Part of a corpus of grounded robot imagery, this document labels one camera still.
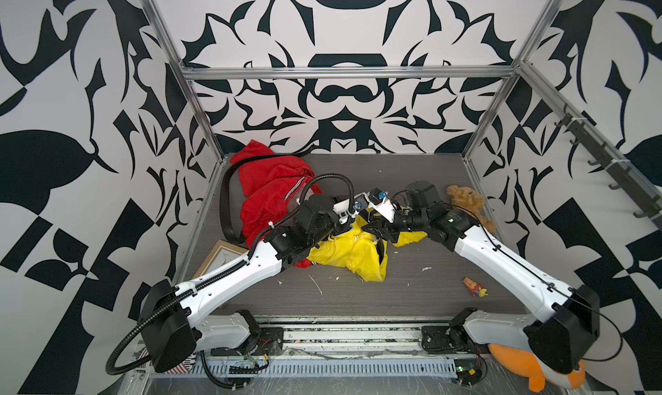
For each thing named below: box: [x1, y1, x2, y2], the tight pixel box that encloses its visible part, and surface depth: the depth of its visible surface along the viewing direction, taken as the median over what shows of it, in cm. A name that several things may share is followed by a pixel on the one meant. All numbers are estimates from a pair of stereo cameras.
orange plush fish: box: [487, 344, 587, 393], surface depth 66 cm
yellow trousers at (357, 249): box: [307, 215, 429, 283], surface depth 79 cm
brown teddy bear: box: [446, 185, 496, 234], surface depth 98 cm
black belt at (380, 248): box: [375, 239, 386, 264], surface depth 77 cm
